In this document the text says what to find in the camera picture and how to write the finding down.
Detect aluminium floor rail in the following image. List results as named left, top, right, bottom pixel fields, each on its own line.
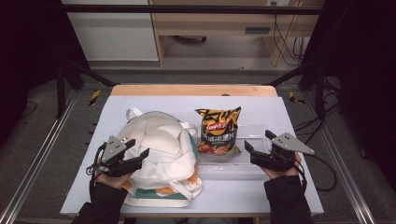
left=302, top=90, right=378, bottom=224
left=0, top=89, right=79, bottom=224

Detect right hand-held gripper cable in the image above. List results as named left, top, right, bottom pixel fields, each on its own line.
left=293, top=152, right=338, bottom=192

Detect black cables by desk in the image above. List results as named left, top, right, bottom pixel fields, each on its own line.
left=272, top=13, right=308, bottom=67

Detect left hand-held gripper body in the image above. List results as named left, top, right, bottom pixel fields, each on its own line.
left=92, top=134, right=142, bottom=178

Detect wooden desk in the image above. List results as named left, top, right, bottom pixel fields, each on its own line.
left=148, top=0, right=325, bottom=68

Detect person's right hand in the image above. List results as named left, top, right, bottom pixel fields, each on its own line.
left=259, top=151, right=304, bottom=181

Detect left hand-held gripper cable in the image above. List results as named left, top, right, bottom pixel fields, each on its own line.
left=86, top=142, right=107, bottom=189

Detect hand-held gripper cable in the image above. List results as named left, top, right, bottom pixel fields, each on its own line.
left=293, top=152, right=338, bottom=192
left=86, top=142, right=107, bottom=189

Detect white canvas bag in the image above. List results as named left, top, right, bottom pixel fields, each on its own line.
left=116, top=107, right=205, bottom=209

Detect thin black floor cable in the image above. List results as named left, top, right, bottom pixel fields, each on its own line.
left=20, top=100, right=38, bottom=119

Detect clear plastic tray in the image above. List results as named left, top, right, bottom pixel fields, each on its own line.
left=196, top=123, right=271, bottom=182

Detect black metal stand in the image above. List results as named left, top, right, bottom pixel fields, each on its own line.
left=264, top=59, right=327, bottom=121
left=55, top=58, right=119, bottom=119

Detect white cabinet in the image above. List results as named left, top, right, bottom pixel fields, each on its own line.
left=61, top=0, right=160, bottom=63

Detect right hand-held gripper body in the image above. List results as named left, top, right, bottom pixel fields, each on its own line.
left=249, top=132, right=316, bottom=173

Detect dark curtain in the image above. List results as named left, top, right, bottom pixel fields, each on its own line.
left=302, top=0, right=396, bottom=185
left=0, top=0, right=92, bottom=147

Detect black orange chips packet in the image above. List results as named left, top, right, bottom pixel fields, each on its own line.
left=194, top=105, right=243, bottom=157

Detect black floor cables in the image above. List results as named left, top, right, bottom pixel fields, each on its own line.
left=293, top=102, right=341, bottom=147

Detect black metal crossbar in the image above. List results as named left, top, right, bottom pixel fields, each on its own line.
left=61, top=4, right=323, bottom=16

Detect person's left hand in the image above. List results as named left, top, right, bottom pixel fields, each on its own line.
left=93, top=157, right=135, bottom=191

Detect yellow black tape strip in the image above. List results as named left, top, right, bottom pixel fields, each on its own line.
left=88, top=90, right=102, bottom=107
left=288, top=91, right=306, bottom=105

